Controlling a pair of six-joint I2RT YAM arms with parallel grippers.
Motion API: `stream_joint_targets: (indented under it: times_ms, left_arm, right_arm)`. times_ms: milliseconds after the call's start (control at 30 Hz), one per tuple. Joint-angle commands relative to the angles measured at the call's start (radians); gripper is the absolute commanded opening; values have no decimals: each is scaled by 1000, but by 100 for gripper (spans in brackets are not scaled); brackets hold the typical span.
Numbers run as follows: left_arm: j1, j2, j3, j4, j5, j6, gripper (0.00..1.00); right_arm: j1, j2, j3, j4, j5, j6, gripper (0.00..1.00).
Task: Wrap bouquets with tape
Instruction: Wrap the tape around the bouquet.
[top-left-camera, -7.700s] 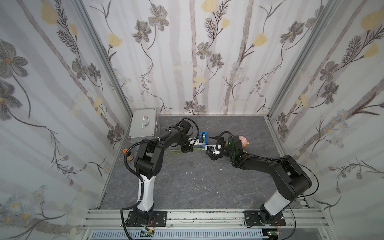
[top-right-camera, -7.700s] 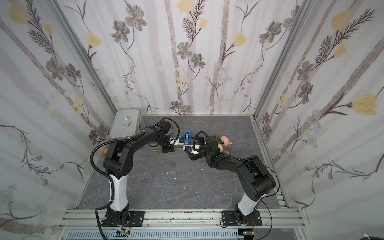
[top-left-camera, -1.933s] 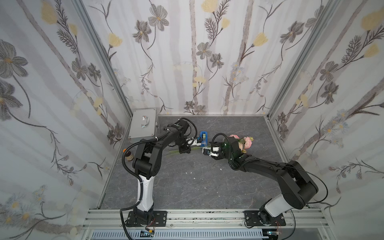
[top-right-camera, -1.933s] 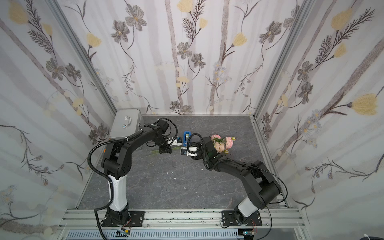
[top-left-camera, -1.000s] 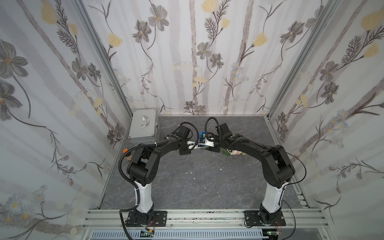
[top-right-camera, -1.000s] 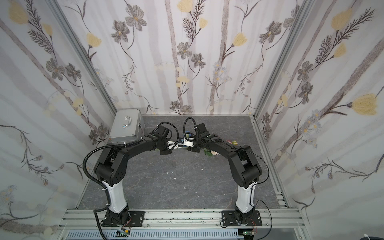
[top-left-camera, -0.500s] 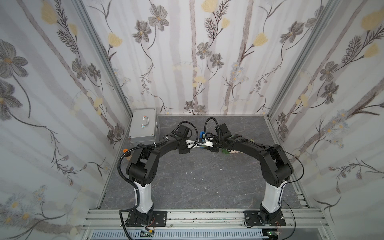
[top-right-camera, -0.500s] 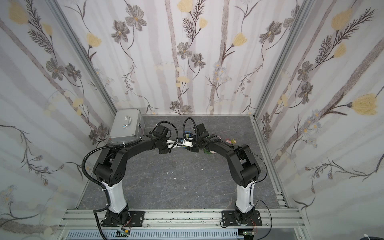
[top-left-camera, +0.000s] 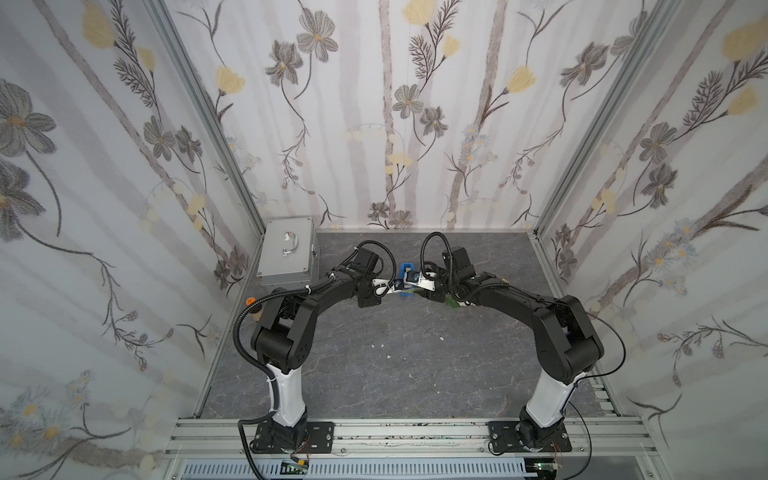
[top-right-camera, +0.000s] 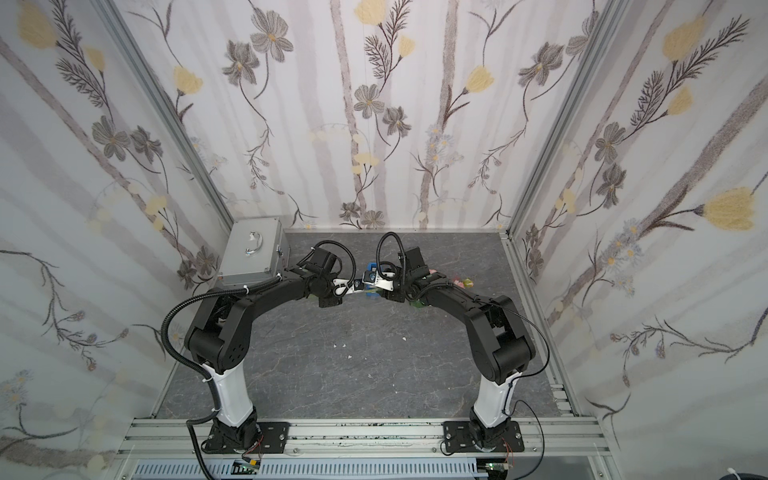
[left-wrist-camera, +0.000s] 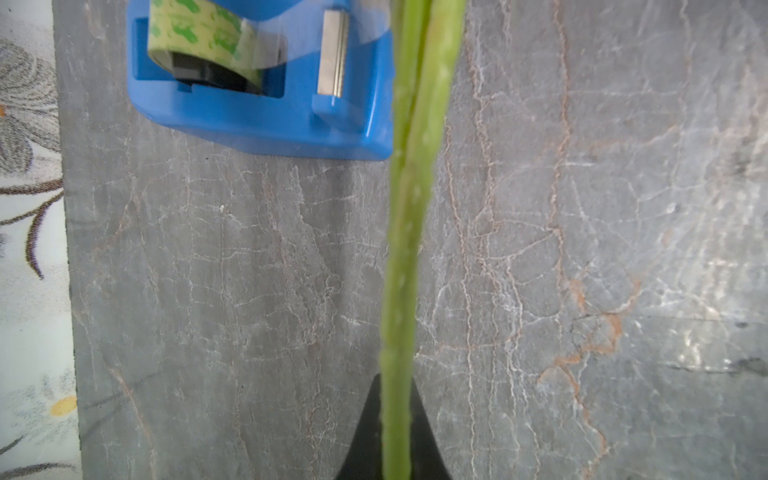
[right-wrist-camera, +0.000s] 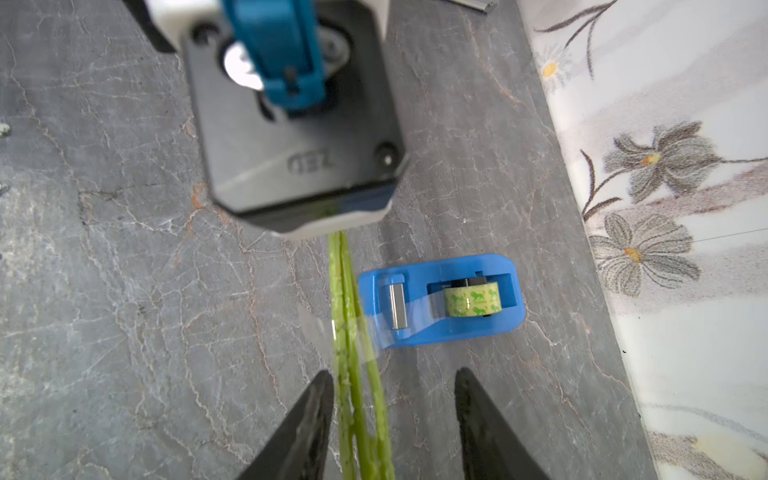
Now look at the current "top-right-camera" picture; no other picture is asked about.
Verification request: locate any pink artificial flower bouquet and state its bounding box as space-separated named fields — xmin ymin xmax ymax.
xmin=406 ymin=272 xmax=474 ymax=307

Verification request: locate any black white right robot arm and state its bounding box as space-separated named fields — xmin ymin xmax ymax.
xmin=363 ymin=247 xmax=536 ymax=451

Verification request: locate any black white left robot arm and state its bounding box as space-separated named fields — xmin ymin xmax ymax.
xmin=184 ymin=246 xmax=364 ymax=454

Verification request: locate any blue tape dispenser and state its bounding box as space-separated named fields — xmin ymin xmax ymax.
xmin=362 ymin=262 xmax=380 ymax=297

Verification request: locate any silver aluminium case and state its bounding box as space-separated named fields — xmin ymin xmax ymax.
xmin=217 ymin=217 xmax=290 ymax=287

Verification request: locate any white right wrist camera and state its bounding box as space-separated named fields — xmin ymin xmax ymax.
xmin=376 ymin=271 xmax=394 ymax=291

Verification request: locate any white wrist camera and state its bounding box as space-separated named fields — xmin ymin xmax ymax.
xmin=333 ymin=278 xmax=375 ymax=297
xmin=376 ymin=271 xmax=394 ymax=291

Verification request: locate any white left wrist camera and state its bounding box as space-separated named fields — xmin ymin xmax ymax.
xmin=333 ymin=278 xmax=375 ymax=297

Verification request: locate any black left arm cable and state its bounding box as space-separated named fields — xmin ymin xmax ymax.
xmin=158 ymin=238 xmax=359 ymax=480

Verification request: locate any white slotted cable duct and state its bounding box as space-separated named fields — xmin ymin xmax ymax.
xmin=131 ymin=458 xmax=487 ymax=480

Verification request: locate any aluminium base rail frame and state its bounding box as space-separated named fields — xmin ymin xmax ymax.
xmin=113 ymin=417 xmax=625 ymax=480

